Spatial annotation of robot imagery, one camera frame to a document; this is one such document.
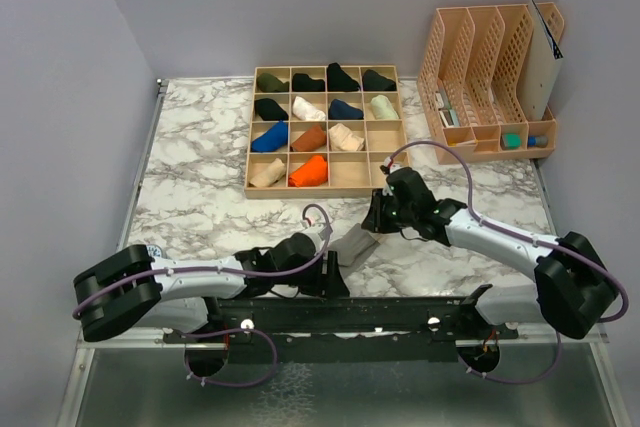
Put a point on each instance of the black rolled cloth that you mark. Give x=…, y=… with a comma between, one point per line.
x=267, y=109
x=303, y=82
x=338, y=80

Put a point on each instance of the dark green rolled cloth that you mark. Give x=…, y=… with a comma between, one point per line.
x=372, y=81

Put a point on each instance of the pink file organizer rack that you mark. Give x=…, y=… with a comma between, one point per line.
x=476, y=55

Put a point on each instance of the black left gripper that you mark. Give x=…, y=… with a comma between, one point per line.
x=335, y=285

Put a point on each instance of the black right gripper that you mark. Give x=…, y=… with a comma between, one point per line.
x=375, y=219

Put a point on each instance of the olive green rolled cloth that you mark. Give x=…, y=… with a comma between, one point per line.
x=269, y=83

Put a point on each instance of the blue grey cylinder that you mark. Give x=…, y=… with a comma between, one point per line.
x=540, y=141

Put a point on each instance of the blue rolled cloth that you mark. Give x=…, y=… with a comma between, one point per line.
x=272, y=140

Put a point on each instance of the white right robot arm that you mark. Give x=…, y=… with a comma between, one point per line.
x=567, y=287

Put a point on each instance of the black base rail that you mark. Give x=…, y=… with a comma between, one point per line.
x=438, y=327

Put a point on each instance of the brown rolled cloth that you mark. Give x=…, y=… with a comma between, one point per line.
x=311, y=140

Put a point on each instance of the black rolled cloth left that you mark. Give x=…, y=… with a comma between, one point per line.
x=267, y=109

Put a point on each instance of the grey folder in rack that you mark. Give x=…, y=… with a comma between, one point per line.
x=543, y=59

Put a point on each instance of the cards in rack slot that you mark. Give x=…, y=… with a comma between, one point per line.
x=455, y=134

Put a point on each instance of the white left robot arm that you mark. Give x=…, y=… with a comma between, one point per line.
x=134, y=288

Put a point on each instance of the white rolled cloth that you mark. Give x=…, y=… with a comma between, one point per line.
x=306, y=111

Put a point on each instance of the wooden compartment tray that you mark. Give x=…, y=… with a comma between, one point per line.
x=351, y=174

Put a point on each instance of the beige boxer underwear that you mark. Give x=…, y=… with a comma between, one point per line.
x=342, y=138

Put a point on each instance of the grey underwear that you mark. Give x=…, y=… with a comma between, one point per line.
x=355, y=247

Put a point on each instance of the navy rolled cloth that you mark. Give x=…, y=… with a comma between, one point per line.
x=341, y=110

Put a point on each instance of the beige rolled cloth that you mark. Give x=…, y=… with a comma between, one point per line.
x=269, y=175

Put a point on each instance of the pale green rolled cloth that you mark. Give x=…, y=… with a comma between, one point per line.
x=383, y=109

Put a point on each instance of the orange rolled cloth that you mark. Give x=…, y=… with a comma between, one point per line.
x=312, y=173

